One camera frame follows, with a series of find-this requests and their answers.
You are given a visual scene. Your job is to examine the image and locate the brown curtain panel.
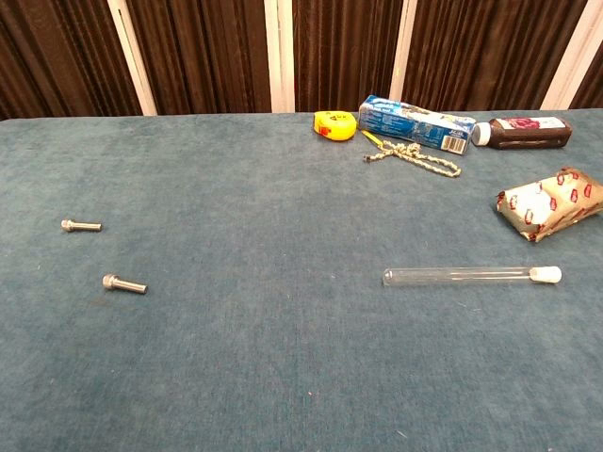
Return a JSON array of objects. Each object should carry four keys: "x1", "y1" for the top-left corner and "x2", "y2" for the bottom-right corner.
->
[
  {"x1": 292, "y1": 0, "x2": 405, "y2": 113},
  {"x1": 568, "y1": 58, "x2": 603, "y2": 110},
  {"x1": 401, "y1": 0, "x2": 590, "y2": 112},
  {"x1": 0, "y1": 0, "x2": 143, "y2": 121},
  {"x1": 125, "y1": 0, "x2": 273, "y2": 116}
]

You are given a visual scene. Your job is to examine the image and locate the silver bolt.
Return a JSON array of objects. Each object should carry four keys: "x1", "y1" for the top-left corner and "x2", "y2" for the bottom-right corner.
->
[
  {"x1": 60, "y1": 218, "x2": 103, "y2": 233},
  {"x1": 102, "y1": 273, "x2": 149, "y2": 296}
]

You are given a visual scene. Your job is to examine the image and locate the teal felt table cover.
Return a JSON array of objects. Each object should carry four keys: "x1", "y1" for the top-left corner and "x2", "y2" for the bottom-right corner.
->
[{"x1": 0, "y1": 108, "x2": 603, "y2": 452}]

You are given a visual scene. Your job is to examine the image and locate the yellow tape measure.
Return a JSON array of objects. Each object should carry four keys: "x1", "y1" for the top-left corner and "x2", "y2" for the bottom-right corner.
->
[{"x1": 313, "y1": 110, "x2": 385, "y2": 148}]

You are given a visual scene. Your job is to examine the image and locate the crumpled gold red wrapper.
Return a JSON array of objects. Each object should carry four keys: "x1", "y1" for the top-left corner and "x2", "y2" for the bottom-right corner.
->
[{"x1": 494, "y1": 166, "x2": 603, "y2": 244}]

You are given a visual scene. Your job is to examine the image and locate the dark bottle white cap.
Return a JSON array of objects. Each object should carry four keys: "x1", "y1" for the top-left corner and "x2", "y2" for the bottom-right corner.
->
[{"x1": 471, "y1": 116, "x2": 575, "y2": 150}]

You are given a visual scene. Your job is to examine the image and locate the glass test tube white cap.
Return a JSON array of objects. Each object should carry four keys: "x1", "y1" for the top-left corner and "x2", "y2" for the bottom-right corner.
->
[{"x1": 382, "y1": 265, "x2": 563, "y2": 288}]

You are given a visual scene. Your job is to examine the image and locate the white frame post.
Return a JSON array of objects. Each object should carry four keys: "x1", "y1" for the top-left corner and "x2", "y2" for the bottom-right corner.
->
[
  {"x1": 106, "y1": 0, "x2": 158, "y2": 117},
  {"x1": 389, "y1": 0, "x2": 418, "y2": 113},
  {"x1": 539, "y1": 0, "x2": 603, "y2": 111},
  {"x1": 263, "y1": 0, "x2": 296, "y2": 114}
]

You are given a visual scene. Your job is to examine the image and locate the knotted beige rope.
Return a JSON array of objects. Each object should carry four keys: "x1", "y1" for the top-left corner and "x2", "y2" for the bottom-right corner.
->
[{"x1": 362, "y1": 139, "x2": 463, "y2": 179}]

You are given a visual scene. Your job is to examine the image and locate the blue toothpaste carton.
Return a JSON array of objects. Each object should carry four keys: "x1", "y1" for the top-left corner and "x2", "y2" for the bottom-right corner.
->
[{"x1": 357, "y1": 95, "x2": 478, "y2": 156}]

